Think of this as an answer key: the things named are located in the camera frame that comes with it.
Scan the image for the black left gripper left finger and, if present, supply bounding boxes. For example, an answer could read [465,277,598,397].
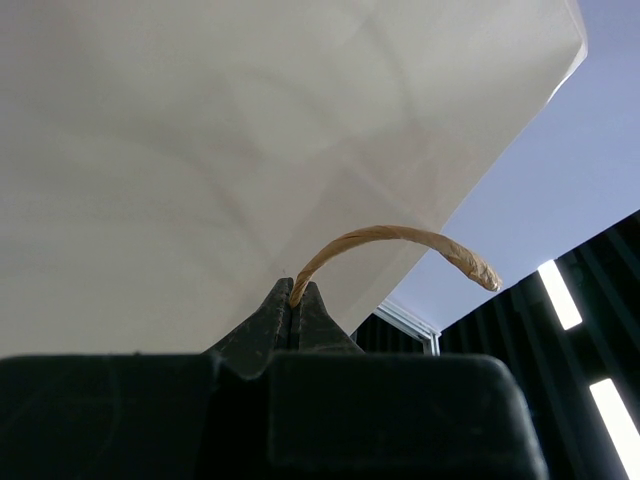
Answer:
[1,279,291,479]

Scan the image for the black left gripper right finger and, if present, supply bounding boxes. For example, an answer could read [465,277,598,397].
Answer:
[269,285,548,479]

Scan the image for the beige paper bag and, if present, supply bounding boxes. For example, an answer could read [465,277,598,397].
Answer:
[1,1,587,356]

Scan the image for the bright ceiling light strip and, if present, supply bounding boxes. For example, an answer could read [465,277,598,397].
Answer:
[537,260,583,330]

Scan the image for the aluminium enclosure frame beam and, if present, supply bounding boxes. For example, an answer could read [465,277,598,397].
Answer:
[374,299,441,356]

